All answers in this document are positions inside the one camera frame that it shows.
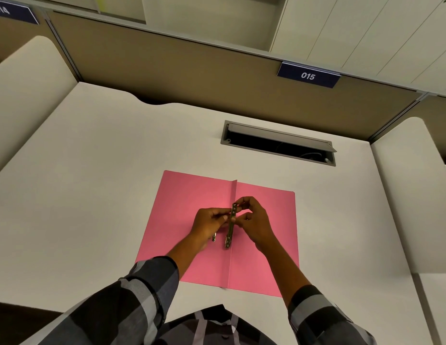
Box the person's left hand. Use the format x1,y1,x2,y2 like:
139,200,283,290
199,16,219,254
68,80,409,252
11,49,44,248
189,207,233,249

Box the person's right hand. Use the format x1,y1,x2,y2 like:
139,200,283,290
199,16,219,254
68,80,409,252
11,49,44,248
234,196,276,253

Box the metal file fastener bar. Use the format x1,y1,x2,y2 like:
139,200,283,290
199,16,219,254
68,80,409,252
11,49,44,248
224,203,240,249

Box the person's right forearm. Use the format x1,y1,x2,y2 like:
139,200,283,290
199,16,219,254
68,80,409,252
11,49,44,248
256,235,378,345

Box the person's left forearm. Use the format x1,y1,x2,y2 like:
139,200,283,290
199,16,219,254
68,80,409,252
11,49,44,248
14,234,206,345

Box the pink paper file folder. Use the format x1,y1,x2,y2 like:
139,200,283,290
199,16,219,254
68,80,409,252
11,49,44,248
135,170,300,298

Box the person's plaid shirt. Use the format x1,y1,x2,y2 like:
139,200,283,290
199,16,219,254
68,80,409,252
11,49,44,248
151,304,281,345

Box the brown fabric partition panel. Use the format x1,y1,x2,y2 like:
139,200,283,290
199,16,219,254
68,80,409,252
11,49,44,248
370,94,446,166
47,11,429,142
0,14,81,82

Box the dark blue number label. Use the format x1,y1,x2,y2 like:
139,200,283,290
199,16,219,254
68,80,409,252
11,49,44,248
277,61,342,89
0,2,40,25

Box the beige side divider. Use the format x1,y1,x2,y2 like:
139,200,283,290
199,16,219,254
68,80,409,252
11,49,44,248
0,35,80,179
370,116,446,276

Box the grey desk cable hatch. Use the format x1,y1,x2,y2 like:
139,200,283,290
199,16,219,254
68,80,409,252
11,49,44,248
220,120,337,167

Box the cables in hatch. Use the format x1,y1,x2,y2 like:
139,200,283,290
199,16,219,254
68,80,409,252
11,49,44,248
297,151,331,163

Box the grey metal partition post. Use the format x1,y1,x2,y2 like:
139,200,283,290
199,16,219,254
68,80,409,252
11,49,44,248
368,91,431,143
42,10,83,83

